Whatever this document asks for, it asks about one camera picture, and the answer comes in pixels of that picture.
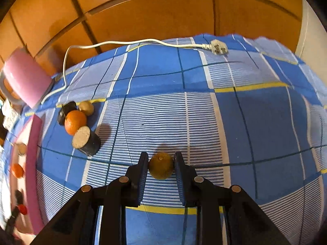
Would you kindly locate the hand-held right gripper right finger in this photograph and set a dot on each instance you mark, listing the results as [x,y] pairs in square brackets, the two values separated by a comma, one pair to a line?
[178,181]

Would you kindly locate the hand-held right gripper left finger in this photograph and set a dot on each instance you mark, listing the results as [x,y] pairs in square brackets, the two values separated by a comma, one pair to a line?
[144,178]

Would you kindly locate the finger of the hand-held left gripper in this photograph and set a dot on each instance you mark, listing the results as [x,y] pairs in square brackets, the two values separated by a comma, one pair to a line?
[12,220]

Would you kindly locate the red cherry tomato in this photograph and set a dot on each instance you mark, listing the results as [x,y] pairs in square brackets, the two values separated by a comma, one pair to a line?
[22,209]

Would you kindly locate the small yellow-green fruit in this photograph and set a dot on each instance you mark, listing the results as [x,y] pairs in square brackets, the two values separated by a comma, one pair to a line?
[161,166]
[86,108]

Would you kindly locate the dark wrinkled passion fruit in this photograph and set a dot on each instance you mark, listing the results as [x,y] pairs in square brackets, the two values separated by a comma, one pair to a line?
[18,195]

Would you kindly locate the orange mandarin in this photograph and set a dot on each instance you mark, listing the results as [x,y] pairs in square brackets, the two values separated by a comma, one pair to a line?
[17,170]
[75,122]

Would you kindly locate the pink shallow tray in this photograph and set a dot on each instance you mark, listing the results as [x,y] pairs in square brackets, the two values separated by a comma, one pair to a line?
[34,158]

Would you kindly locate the large dark sugarcane piece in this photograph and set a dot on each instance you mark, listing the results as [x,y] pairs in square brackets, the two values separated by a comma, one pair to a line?
[86,141]

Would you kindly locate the orange carrot piece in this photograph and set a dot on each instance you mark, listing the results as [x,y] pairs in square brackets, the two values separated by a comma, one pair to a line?
[22,149]

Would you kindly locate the small dark sugarcane piece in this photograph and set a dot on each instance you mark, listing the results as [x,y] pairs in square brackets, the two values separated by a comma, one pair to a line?
[66,112]

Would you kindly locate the silver ornate tissue box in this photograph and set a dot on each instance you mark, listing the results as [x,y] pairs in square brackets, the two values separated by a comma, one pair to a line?
[10,118]

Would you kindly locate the pink electric kettle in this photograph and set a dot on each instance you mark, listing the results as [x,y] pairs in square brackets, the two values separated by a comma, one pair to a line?
[25,79]

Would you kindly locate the wooden panelled wardrobe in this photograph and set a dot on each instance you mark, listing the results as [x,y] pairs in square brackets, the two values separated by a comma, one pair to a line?
[153,10]

